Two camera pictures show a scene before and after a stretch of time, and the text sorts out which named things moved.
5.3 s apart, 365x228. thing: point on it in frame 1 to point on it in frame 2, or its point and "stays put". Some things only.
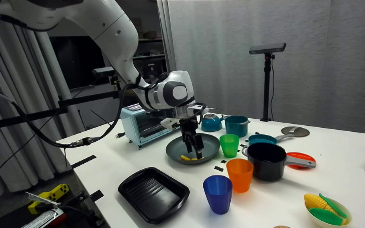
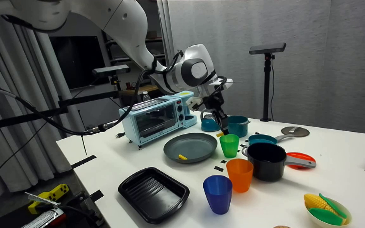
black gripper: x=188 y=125 to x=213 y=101
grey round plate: x=177 y=147 stays put
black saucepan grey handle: x=270 y=160 stays put
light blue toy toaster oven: x=140 y=125 stays put
